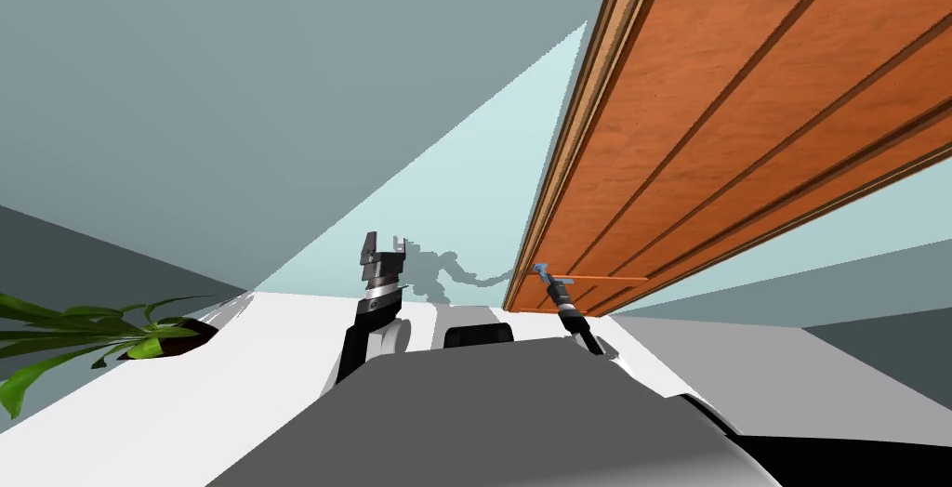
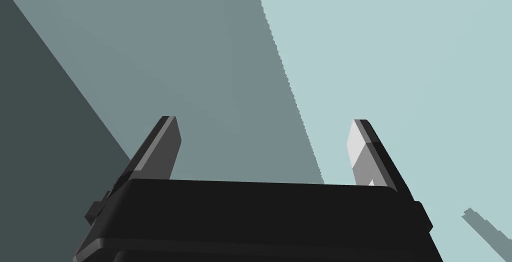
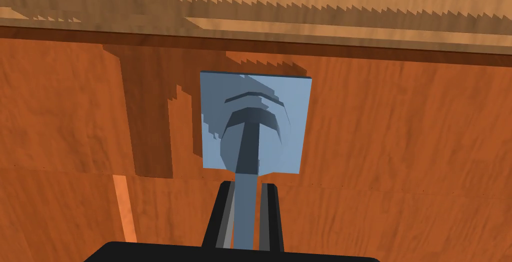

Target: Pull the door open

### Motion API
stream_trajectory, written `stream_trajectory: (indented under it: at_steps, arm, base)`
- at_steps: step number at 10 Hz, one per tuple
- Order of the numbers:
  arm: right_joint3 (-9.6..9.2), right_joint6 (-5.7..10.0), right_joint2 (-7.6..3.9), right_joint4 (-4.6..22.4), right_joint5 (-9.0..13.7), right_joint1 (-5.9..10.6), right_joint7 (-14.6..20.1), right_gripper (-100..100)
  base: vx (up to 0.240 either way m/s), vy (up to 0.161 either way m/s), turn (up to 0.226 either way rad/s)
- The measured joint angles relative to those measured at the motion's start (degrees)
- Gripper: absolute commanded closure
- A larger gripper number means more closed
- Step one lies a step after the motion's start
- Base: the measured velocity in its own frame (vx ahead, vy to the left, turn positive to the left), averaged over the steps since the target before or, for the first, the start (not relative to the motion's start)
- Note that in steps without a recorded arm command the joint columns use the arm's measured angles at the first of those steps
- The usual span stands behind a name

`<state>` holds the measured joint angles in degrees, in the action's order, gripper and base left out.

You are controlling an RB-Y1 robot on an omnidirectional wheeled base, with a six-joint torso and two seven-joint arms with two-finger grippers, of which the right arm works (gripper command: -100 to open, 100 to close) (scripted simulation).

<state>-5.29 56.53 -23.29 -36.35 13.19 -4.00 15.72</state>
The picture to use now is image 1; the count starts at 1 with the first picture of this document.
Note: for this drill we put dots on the orange wooden door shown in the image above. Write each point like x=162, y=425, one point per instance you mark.
x=729, y=123

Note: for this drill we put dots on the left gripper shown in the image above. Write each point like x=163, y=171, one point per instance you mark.
x=382, y=270

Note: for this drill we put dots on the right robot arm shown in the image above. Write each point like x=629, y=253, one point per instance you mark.
x=855, y=465

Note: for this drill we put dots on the green potted plant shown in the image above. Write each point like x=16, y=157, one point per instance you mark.
x=89, y=334

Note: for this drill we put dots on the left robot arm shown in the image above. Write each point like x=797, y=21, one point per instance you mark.
x=355, y=346

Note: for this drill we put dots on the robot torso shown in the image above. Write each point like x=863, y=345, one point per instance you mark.
x=483, y=420

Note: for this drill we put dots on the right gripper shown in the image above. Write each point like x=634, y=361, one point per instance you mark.
x=558, y=294

